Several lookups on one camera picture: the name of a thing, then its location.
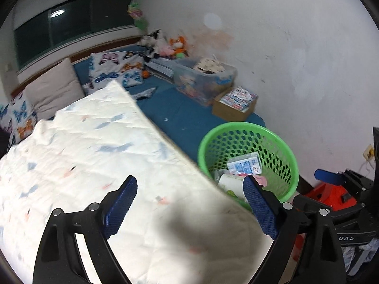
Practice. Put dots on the pink plush toy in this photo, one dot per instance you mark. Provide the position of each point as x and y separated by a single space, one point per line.
166 51

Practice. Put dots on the butterfly pillow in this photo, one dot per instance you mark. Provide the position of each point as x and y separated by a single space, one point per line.
125 67
18 119

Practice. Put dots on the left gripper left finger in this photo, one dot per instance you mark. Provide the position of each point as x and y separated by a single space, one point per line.
58 258

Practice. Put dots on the white paper cup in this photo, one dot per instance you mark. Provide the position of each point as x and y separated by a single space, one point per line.
232 185

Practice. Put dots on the orange fox plush toy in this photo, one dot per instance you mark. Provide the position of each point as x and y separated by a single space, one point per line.
179 47

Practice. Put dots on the hanging flower decoration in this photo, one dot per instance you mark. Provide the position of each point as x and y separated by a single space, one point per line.
137 15

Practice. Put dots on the right gloved hand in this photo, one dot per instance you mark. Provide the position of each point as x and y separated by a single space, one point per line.
355 256

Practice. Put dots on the pink snack wrapper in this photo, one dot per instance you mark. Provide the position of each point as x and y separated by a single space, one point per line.
261 180

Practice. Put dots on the dark window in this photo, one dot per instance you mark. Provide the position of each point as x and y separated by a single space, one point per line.
67 22

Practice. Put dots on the blue sofa mattress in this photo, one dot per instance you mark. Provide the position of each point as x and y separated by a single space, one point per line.
183 120

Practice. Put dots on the green plastic waste basket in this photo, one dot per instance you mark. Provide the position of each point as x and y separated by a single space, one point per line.
249 149

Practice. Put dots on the cardboard box with cards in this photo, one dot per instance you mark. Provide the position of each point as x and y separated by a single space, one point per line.
234 104

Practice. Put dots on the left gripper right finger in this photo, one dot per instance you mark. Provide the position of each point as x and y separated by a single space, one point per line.
320 258

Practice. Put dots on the left butterfly pillow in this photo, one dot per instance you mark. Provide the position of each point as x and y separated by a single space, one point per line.
18 119

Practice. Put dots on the cow plush toy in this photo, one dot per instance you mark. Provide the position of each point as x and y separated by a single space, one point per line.
155 43

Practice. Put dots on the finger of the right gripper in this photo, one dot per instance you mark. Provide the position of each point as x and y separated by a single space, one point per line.
329 177

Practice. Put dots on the right butterfly pillow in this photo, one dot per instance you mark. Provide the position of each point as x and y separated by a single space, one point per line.
125 67

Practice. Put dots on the red plastic stool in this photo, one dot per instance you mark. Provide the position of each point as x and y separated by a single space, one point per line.
334 196

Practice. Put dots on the blue white milk carton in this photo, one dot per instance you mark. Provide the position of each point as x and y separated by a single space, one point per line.
247 164

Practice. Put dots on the grey pillow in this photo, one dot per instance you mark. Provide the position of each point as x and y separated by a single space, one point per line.
54 90

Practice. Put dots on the clear plastic storage bin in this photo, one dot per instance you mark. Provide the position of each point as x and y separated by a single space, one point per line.
202 87

